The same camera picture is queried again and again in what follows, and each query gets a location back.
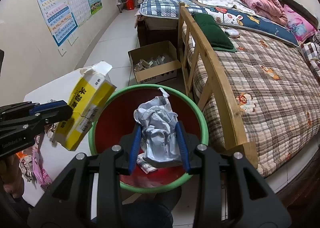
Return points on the yellow white carton box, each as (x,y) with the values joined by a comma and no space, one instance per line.
(87,99)

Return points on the red bucket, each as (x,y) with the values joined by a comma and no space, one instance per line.
(130,5)

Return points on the dark green cushion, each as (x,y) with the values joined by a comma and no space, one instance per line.
(214,34)

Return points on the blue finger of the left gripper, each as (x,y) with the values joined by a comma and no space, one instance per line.
(42,108)

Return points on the pink folded blanket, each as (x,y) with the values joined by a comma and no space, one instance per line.
(270,9)

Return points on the blue plaid bedspread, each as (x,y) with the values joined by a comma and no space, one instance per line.
(167,9)

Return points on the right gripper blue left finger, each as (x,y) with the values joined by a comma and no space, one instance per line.
(135,147)

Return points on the brown cardboard box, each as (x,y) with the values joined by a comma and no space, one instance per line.
(154,63)

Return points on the educational wall posters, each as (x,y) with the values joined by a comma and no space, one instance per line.
(63,17)

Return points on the red bin with green rim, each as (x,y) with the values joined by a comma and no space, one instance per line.
(116,120)

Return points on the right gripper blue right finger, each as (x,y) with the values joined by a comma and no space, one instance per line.
(184,152)

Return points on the pink plastic wrapper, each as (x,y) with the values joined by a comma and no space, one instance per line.
(41,175)

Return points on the white computer mouse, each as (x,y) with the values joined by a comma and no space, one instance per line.
(232,33)

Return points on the wooden bed footboard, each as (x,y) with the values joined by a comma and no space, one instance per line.
(192,44)

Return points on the pink floral pillow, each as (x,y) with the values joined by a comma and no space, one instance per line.
(298,25)

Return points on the person's left hand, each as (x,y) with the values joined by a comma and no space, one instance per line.
(11,176)

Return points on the white paper ball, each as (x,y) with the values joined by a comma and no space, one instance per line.
(159,139)

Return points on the navy cartoon blanket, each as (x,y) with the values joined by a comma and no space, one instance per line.
(234,18)

